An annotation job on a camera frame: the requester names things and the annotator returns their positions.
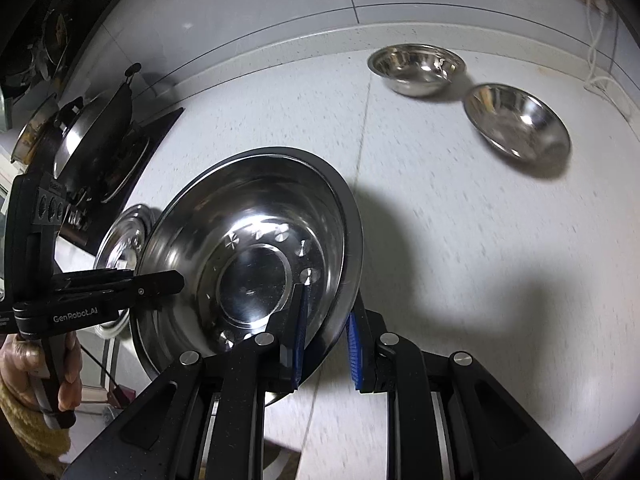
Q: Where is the white power cable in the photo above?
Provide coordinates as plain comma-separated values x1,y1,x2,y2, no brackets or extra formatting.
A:
582,0,623,97

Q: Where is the black wok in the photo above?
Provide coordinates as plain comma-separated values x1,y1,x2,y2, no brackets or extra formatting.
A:
50,62,143,181

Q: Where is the large labelled steel plate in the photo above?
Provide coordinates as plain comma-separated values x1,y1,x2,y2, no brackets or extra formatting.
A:
94,203,154,342

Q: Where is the black gas stove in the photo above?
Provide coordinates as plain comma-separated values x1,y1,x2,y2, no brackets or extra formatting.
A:
55,107,186,256

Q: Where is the person's left hand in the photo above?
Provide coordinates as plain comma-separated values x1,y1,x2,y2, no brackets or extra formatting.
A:
0,332,83,413

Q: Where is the person's left forearm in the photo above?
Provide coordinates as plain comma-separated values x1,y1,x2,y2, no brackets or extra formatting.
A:
0,385,72,463

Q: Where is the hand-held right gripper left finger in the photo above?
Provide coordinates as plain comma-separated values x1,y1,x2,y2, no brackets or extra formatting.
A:
60,284,311,480

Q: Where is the medium steel bowl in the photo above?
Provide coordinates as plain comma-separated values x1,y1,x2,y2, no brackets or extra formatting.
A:
463,83,572,167

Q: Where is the steel wok lid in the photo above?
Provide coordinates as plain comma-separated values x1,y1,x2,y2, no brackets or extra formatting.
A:
52,97,108,178

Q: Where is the thin black cable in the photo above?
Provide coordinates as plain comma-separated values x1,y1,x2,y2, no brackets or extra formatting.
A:
75,335,122,392

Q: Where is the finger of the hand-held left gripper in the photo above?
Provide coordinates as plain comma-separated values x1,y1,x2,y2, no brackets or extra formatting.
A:
52,269,136,287
52,269,186,311

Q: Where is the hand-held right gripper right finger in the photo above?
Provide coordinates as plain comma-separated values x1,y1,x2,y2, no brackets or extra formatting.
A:
346,310,583,480

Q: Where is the small steel bowl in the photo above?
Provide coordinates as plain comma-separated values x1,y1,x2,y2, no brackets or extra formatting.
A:
367,44,467,98

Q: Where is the steel pan with food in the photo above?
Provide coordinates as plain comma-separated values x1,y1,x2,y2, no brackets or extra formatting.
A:
10,92,61,163

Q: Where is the large steel bowl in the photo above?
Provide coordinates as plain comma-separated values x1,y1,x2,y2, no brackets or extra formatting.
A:
131,146,364,395

